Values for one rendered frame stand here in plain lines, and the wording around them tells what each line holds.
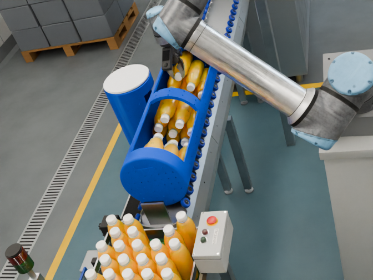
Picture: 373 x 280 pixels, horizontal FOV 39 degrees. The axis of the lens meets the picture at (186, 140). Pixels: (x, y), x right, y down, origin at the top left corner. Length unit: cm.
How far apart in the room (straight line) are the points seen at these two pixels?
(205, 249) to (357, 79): 76
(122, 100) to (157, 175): 92
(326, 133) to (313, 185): 169
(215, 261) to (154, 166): 48
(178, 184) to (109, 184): 193
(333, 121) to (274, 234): 156
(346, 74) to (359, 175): 51
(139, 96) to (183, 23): 125
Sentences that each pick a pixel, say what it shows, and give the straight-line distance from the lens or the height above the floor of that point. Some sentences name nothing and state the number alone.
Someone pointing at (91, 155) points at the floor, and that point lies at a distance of 438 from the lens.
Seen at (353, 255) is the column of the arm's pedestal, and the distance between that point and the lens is 254.
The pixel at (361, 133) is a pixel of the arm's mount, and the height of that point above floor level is 112.
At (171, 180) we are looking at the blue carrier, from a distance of 211.
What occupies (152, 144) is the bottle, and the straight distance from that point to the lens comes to 218.
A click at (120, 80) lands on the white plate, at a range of 302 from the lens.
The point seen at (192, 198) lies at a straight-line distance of 226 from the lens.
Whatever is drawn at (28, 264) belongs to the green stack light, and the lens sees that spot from 199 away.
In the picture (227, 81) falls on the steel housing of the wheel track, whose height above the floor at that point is 88.
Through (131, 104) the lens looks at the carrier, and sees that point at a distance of 295.
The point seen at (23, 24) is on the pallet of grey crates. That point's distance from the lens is 612.
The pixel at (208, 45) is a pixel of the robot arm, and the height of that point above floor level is 166.
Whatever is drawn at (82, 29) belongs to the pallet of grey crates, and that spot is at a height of 29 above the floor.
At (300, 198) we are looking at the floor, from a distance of 341.
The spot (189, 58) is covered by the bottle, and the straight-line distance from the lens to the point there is 270.
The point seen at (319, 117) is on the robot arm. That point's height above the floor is 137.
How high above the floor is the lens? 248
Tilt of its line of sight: 37 degrees down
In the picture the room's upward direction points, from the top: 21 degrees counter-clockwise
